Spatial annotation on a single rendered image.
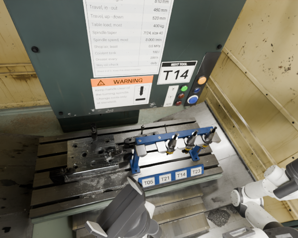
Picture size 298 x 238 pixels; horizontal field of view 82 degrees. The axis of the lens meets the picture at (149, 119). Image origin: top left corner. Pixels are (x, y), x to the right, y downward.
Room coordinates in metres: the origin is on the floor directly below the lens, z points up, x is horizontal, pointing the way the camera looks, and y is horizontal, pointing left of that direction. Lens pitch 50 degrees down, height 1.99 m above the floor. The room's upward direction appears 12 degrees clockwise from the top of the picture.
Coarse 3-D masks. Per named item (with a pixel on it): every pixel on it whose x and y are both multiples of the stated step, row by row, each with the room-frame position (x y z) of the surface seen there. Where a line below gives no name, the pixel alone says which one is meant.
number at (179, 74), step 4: (176, 68) 0.40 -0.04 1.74; (180, 68) 0.40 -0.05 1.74; (184, 68) 0.41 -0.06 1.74; (188, 68) 0.41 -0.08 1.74; (176, 72) 0.40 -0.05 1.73; (180, 72) 0.40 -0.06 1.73; (184, 72) 0.41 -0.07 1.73; (188, 72) 0.41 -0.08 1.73; (172, 76) 0.39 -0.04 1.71; (176, 76) 0.40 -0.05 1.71; (180, 76) 0.40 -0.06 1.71; (184, 76) 0.41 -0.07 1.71; (188, 76) 0.41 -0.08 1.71; (172, 80) 0.40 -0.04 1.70; (176, 80) 0.40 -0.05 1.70; (180, 80) 0.41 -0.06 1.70; (184, 80) 0.41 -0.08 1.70
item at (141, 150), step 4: (140, 144) 0.46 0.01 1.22; (144, 144) 0.47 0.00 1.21; (136, 148) 0.44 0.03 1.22; (140, 148) 0.44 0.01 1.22; (144, 148) 0.44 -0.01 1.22; (136, 152) 0.42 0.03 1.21; (140, 152) 0.42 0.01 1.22; (144, 152) 0.42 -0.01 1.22; (140, 156) 0.40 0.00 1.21; (144, 156) 0.40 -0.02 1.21
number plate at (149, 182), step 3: (153, 177) 0.41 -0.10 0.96; (144, 180) 0.38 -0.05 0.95; (147, 180) 0.38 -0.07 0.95; (150, 180) 0.39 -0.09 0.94; (153, 180) 0.40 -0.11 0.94; (144, 183) 0.37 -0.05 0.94; (147, 183) 0.37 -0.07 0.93; (150, 183) 0.38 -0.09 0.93; (153, 183) 0.38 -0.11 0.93; (144, 186) 0.36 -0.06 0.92; (147, 186) 0.36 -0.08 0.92
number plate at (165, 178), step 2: (166, 174) 0.44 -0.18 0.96; (168, 174) 0.45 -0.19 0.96; (170, 174) 0.45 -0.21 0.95; (160, 176) 0.43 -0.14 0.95; (162, 176) 0.43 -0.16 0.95; (164, 176) 0.43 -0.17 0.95; (166, 176) 0.44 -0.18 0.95; (168, 176) 0.44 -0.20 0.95; (170, 176) 0.44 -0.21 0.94; (160, 178) 0.42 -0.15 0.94; (162, 178) 0.42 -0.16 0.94; (164, 178) 0.42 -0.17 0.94; (166, 178) 0.43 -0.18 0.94; (168, 178) 0.43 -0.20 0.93; (170, 178) 0.43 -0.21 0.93; (160, 180) 0.41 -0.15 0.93; (162, 180) 0.41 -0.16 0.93; (164, 180) 0.41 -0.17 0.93; (166, 180) 0.42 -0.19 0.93; (168, 180) 0.42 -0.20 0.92; (170, 180) 0.43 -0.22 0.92; (160, 182) 0.40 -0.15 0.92; (162, 182) 0.40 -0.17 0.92
